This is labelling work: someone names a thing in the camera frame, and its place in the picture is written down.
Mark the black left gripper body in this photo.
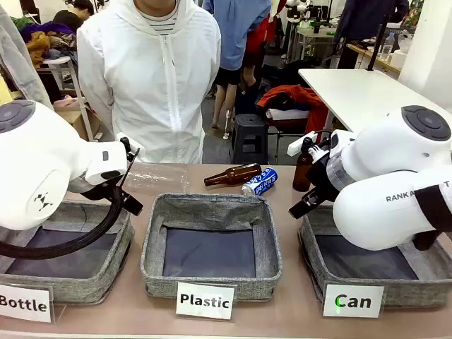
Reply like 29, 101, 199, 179
69, 177, 125, 205

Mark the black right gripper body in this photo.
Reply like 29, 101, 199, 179
305, 157, 340, 206

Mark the clear plastic bottle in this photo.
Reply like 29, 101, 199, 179
125, 168, 192, 196

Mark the brown glass beer bottle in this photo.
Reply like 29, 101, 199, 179
203, 162, 263, 188
292, 148, 316, 194

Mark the blue and white drink can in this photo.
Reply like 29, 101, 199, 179
241, 167, 279, 196

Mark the grey fabric basket labelled Can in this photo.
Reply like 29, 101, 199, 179
299, 211, 452, 310

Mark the grey fabric basket labelled Plastic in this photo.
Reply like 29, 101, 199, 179
140, 192, 283, 301

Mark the grey fabric basket labelled Bottle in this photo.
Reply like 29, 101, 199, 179
0, 199, 136, 305

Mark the white Can sign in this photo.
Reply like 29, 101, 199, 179
322, 283, 386, 318

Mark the cardboard box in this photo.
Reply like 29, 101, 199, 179
55, 103, 103, 142

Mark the white folded cloth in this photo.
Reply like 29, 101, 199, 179
264, 107, 311, 121

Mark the black plastic stool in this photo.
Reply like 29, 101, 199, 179
230, 113, 269, 165

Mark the orange jacket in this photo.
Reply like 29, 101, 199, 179
256, 84, 330, 136

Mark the white table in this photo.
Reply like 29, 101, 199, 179
298, 68, 452, 137

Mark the person in white hoodie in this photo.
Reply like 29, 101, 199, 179
76, 0, 222, 165

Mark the white Plastic sign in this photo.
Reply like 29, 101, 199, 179
175, 281, 236, 321

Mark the white metal cart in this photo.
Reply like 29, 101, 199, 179
37, 55, 97, 142

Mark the wooden background table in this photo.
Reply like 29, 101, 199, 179
345, 42, 404, 75

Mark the white Bottle sign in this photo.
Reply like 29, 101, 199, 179
0, 282, 54, 323

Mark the grey hanging garment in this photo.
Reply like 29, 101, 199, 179
0, 6, 54, 111

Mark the clear water bottle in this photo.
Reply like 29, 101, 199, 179
382, 33, 397, 54

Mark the black pole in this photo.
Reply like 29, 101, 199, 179
366, 0, 388, 72

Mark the pile of colourful clothes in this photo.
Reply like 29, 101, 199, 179
20, 20, 78, 69

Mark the dark blue hanging jacket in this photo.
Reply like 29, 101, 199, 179
334, 0, 411, 44

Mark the person in blue shirt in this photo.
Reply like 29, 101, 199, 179
203, 0, 273, 131

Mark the dark-haired seated person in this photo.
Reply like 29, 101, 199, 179
52, 0, 95, 35

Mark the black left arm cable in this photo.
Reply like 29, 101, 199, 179
0, 183, 126, 261

